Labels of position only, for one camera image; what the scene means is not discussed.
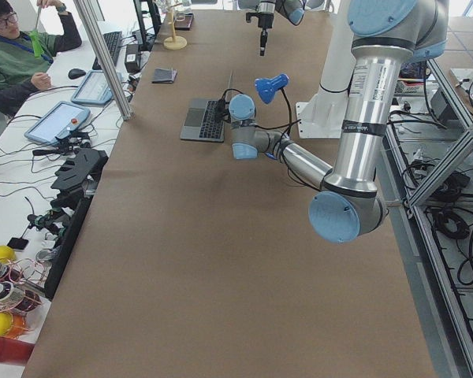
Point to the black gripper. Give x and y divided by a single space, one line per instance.
221 107
264 21

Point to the grey laptop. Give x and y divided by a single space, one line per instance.
200 122

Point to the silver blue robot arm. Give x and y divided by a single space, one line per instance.
387 34
264 11

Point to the blue desk lamp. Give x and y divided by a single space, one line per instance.
266 89

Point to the folded grey cloth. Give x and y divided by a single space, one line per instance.
164 75

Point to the dark wooden tray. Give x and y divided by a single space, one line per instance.
184 22

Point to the wooden stand with round base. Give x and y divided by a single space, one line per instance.
173 42

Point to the black power adapter box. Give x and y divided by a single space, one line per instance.
133 58

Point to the far blue teach pendant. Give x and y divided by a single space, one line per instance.
93 90

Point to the blue teach pendant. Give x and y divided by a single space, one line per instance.
93 90
63 118

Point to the black computer keyboard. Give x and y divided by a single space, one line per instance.
113 44

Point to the black plastic rack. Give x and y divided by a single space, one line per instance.
71 183

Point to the black computer mouse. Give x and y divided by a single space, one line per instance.
76 73

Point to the near blue teach pendant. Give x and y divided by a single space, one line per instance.
63 118

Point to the person in green jacket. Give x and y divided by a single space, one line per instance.
22 73

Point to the small black square pad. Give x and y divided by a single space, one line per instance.
18 243

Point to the upper yellow ball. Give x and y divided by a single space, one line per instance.
7 254

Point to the red cylinder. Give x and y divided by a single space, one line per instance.
14 351

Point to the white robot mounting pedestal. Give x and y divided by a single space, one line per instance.
323 115

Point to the aluminium frame post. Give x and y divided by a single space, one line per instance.
98 44

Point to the copper wire basket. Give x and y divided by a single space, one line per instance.
21 299

